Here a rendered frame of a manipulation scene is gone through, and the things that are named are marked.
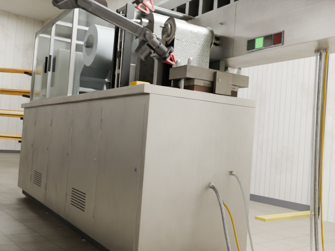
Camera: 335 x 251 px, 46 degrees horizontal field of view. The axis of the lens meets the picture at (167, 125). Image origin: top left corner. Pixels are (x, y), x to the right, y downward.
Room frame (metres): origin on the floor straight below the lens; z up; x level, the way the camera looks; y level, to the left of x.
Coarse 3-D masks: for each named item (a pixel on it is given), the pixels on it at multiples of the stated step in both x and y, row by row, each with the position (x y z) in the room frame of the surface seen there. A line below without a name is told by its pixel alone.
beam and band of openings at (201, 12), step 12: (168, 0) 2.81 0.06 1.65; (180, 0) 2.67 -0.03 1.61; (192, 0) 2.56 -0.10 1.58; (204, 0) 2.47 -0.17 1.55; (216, 0) 2.33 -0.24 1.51; (228, 0) 2.35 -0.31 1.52; (240, 0) 2.15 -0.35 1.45; (180, 12) 2.74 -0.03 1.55; (192, 12) 2.60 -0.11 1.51; (204, 12) 2.47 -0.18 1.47
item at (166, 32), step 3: (165, 24) 2.12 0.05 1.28; (168, 24) 2.10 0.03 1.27; (165, 27) 2.13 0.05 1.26; (168, 27) 2.09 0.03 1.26; (162, 30) 2.15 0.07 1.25; (165, 30) 2.12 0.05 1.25; (168, 30) 2.09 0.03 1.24; (162, 33) 2.14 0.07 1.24; (165, 33) 2.12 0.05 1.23; (168, 33) 2.10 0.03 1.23; (165, 36) 2.12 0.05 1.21
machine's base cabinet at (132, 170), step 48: (144, 96) 1.76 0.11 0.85; (48, 144) 3.02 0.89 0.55; (96, 144) 2.20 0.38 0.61; (144, 144) 1.73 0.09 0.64; (192, 144) 1.85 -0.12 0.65; (240, 144) 2.00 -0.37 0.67; (48, 192) 2.93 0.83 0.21; (96, 192) 2.15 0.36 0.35; (144, 192) 1.73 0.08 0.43; (192, 192) 1.86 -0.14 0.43; (240, 192) 2.02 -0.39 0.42; (96, 240) 2.12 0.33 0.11; (144, 240) 1.74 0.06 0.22; (192, 240) 1.87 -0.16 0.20; (240, 240) 2.03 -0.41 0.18
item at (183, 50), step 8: (176, 40) 2.09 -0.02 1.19; (176, 48) 2.09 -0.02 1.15; (184, 48) 2.11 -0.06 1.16; (192, 48) 2.14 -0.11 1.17; (200, 48) 2.17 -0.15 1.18; (208, 48) 2.20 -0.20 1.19; (176, 56) 2.09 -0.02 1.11; (184, 56) 2.12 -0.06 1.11; (192, 56) 2.14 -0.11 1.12; (200, 56) 2.17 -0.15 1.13; (208, 56) 2.20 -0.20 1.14; (184, 64) 2.12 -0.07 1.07; (200, 64) 2.17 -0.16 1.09; (208, 64) 2.20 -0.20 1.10
